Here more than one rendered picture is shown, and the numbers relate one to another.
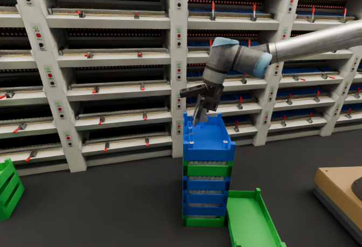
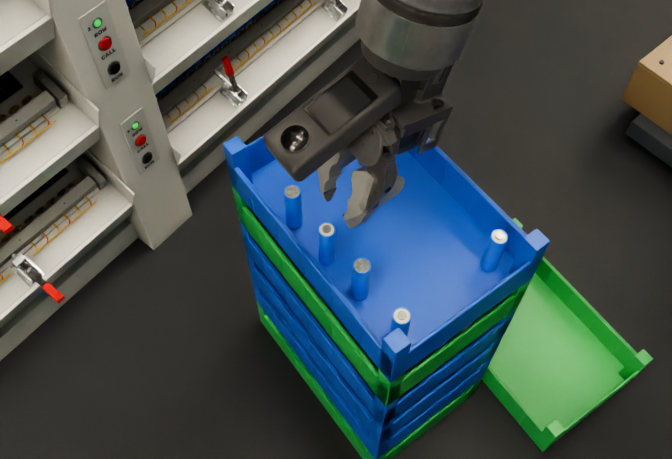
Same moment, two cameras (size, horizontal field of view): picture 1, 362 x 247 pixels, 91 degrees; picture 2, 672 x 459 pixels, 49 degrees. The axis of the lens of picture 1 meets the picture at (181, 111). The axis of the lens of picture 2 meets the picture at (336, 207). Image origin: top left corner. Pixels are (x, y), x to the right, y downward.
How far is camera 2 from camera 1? 52 cm
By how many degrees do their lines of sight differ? 43
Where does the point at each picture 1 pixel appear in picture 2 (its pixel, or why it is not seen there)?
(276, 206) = (562, 237)
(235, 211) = not seen: hidden behind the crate
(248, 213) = not seen: hidden behind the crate
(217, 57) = not seen: outside the picture
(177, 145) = (155, 201)
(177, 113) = (116, 97)
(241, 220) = (505, 342)
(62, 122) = not seen: outside the picture
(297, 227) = (630, 269)
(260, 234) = (566, 348)
